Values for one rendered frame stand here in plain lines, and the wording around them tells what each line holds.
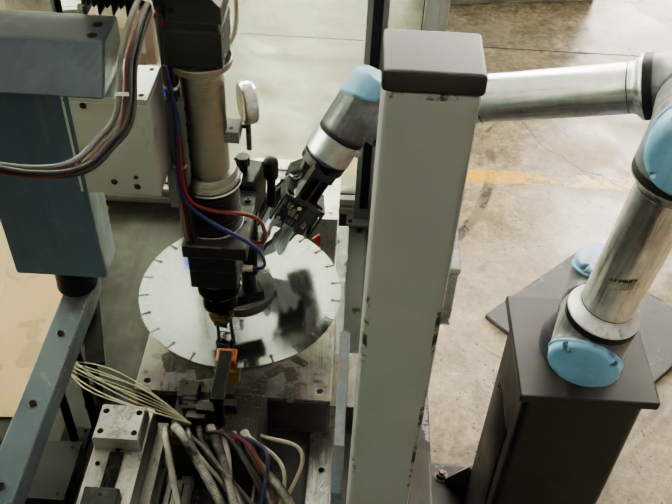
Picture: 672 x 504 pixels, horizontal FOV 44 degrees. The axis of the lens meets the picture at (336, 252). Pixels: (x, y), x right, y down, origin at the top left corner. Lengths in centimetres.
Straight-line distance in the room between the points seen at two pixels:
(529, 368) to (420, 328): 115
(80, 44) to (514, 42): 343
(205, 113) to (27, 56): 19
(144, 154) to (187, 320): 49
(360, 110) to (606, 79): 35
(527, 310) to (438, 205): 130
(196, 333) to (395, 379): 87
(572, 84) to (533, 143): 220
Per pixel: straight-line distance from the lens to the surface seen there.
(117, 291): 168
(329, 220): 157
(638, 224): 121
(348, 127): 123
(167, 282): 139
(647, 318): 281
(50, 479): 134
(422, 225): 38
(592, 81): 126
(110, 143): 70
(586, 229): 309
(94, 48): 85
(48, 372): 118
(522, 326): 164
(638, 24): 454
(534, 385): 155
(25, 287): 173
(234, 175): 99
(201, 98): 91
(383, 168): 36
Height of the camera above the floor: 193
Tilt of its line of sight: 43 degrees down
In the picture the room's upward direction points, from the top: 3 degrees clockwise
